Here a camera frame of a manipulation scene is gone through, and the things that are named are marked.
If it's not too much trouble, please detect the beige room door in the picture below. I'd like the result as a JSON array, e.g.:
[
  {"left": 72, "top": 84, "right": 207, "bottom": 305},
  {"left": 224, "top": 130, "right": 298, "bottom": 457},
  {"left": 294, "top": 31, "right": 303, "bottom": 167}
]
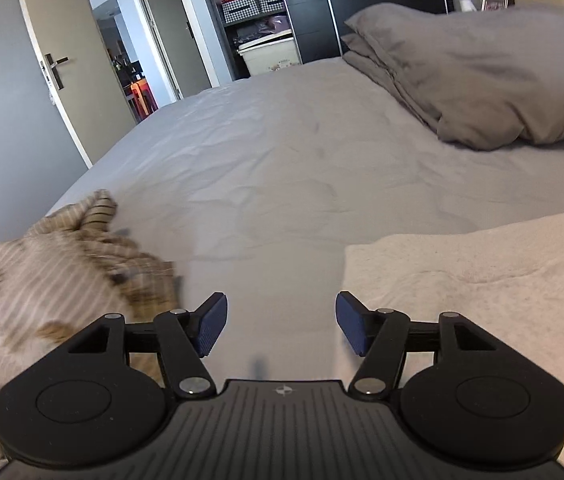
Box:
[{"left": 11, "top": 0, "right": 138, "bottom": 168}]

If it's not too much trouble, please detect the white sweatshirt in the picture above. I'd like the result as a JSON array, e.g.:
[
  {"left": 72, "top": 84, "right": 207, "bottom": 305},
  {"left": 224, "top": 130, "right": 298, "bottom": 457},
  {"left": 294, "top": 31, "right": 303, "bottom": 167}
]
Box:
[{"left": 344, "top": 204, "right": 564, "bottom": 480}]

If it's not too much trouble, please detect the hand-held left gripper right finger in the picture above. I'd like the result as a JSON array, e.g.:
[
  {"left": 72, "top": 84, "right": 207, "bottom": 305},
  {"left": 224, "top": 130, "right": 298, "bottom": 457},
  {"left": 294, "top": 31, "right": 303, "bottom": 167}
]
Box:
[{"left": 335, "top": 290, "right": 500, "bottom": 402}]

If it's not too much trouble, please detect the beige inner door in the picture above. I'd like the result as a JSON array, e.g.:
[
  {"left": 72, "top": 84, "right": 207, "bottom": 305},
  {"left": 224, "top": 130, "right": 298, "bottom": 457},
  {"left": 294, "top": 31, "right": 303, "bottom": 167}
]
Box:
[{"left": 129, "top": 0, "right": 213, "bottom": 101}]

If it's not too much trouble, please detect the black wardrobe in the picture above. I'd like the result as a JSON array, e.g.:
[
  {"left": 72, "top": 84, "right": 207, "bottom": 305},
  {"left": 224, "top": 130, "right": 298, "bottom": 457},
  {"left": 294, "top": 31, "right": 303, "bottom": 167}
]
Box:
[{"left": 197, "top": 0, "right": 455, "bottom": 81}]

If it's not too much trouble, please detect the black door handle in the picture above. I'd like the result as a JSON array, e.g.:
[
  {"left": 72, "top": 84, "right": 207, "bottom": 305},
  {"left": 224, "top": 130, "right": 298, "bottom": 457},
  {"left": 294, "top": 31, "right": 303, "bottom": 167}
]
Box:
[{"left": 41, "top": 53, "right": 69, "bottom": 91}]

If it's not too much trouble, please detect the purple bag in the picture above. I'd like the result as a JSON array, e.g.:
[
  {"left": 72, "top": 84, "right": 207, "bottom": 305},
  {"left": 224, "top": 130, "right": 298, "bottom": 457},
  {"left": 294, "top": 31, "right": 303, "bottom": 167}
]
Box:
[{"left": 262, "top": 15, "right": 293, "bottom": 36}]

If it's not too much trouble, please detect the white plastic storage box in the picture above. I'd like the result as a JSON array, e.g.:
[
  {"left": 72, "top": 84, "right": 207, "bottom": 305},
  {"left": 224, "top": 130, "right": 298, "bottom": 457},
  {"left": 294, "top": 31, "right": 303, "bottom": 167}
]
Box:
[{"left": 238, "top": 36, "right": 303, "bottom": 77}]

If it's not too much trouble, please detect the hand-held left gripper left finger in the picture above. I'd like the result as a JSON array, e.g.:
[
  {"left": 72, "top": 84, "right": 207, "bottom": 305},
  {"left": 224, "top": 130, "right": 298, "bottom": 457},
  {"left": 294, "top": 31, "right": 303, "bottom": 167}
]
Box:
[{"left": 69, "top": 291, "right": 229, "bottom": 402}]

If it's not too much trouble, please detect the orange stool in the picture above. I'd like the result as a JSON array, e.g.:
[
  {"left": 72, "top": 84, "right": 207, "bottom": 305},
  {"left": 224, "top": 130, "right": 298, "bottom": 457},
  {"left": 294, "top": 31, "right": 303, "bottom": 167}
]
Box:
[{"left": 129, "top": 77, "right": 159, "bottom": 116}]

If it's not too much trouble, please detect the beige striped shirt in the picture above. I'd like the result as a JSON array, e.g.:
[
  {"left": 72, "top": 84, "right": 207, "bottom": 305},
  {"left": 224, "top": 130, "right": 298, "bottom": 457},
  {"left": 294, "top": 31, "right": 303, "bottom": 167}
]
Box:
[{"left": 0, "top": 189, "right": 183, "bottom": 476}]

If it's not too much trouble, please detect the grey pillow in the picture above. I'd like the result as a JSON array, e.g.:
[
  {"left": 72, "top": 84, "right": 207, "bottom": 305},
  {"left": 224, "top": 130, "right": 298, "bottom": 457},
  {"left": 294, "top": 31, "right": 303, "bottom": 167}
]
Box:
[{"left": 340, "top": 2, "right": 564, "bottom": 151}]

